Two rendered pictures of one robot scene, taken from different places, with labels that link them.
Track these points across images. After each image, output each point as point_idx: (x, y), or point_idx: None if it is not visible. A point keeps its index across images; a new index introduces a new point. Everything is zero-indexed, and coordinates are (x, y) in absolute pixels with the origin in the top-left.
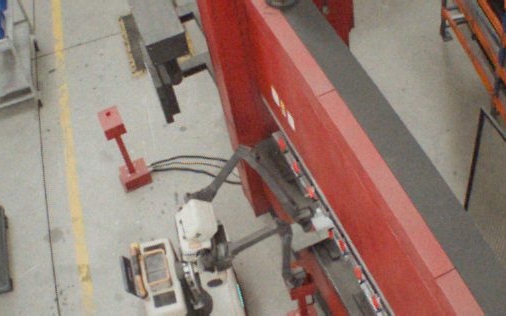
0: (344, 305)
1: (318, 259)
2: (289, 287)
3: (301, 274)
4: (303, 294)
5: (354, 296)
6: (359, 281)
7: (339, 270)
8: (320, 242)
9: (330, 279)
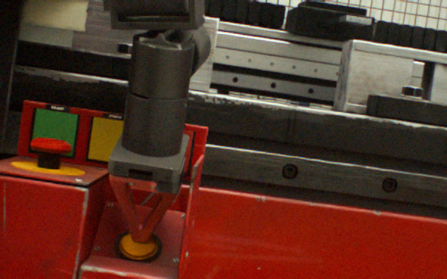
0: (409, 136)
1: (103, 105)
2: (168, 165)
3: (201, 32)
4: (185, 267)
5: (395, 97)
6: (357, 41)
7: (224, 94)
8: (36, 67)
9: (249, 108)
